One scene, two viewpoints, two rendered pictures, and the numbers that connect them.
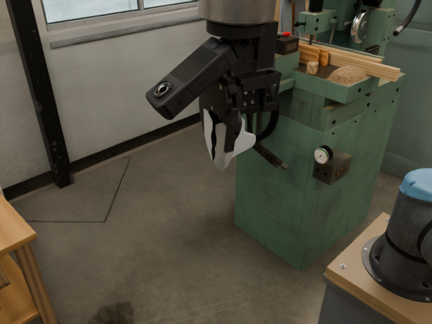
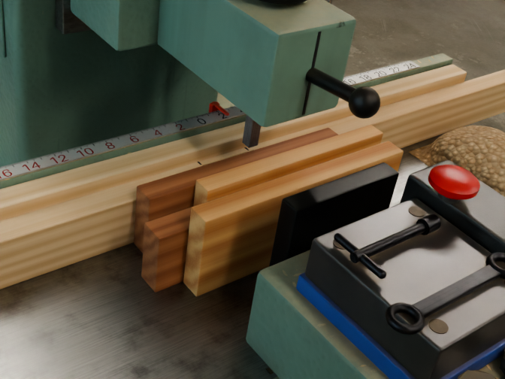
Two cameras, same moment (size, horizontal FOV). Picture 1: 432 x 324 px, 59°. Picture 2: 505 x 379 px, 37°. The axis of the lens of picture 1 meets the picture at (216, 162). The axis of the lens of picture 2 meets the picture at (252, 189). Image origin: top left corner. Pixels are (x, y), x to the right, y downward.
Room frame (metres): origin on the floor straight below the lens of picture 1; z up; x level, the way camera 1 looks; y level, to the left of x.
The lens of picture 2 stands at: (1.48, 0.13, 1.26)
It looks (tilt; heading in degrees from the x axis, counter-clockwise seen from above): 35 degrees down; 269
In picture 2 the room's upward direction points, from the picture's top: 9 degrees clockwise
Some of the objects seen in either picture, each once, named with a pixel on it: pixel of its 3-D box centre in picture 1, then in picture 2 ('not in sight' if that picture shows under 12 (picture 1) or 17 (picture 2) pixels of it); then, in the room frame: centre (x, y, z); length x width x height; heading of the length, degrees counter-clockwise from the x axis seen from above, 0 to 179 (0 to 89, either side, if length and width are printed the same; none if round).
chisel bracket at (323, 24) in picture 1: (317, 23); (249, 40); (1.49, -0.38, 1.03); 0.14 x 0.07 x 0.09; 131
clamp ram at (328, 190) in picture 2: not in sight; (360, 265); (1.39, -0.24, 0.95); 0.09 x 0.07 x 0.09; 41
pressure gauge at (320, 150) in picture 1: (323, 156); not in sight; (1.14, -0.38, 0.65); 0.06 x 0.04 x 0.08; 41
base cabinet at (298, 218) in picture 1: (309, 164); not in sight; (1.56, -0.45, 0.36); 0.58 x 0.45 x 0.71; 131
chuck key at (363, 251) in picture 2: not in sight; (396, 238); (1.39, -0.20, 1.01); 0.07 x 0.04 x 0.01; 41
